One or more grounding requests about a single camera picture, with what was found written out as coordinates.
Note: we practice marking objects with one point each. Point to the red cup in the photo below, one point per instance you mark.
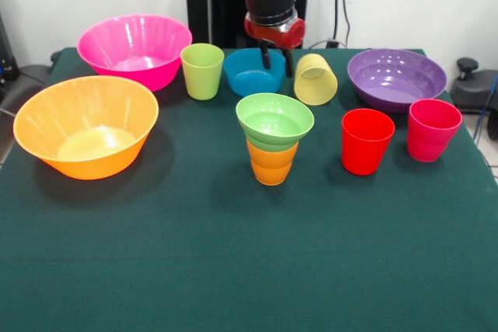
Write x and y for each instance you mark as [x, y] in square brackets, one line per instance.
[363, 153]

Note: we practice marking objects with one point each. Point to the small green bowl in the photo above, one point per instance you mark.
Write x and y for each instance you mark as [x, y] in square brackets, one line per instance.
[272, 122]

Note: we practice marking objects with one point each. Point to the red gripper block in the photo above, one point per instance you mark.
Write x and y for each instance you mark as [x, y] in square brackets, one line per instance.
[276, 35]

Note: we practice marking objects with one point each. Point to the magenta cup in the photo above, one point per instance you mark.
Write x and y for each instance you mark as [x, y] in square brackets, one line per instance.
[428, 141]

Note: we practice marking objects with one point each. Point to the dark green tablecloth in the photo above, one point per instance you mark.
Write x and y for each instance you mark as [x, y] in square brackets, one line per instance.
[233, 231]

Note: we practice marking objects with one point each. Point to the lime green cup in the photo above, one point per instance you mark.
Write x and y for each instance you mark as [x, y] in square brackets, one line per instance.
[202, 83]

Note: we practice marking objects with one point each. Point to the large pink bowl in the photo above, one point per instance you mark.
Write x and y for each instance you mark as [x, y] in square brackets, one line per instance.
[132, 48]

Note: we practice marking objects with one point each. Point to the yellow cup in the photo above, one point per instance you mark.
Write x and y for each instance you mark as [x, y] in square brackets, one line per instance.
[315, 87]

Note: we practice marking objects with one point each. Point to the dark chair base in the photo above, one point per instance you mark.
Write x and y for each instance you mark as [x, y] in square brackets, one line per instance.
[472, 91]
[27, 83]

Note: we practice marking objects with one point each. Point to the large orange bowl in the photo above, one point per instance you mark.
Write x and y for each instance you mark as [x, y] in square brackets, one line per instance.
[85, 161]

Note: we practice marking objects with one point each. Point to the blue bowl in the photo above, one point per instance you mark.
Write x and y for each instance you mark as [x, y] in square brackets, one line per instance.
[241, 79]

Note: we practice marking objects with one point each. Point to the orange cup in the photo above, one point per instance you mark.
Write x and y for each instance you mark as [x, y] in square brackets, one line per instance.
[272, 168]

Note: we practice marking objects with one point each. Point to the purple bowl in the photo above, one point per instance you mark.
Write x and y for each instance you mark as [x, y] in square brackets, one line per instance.
[397, 95]

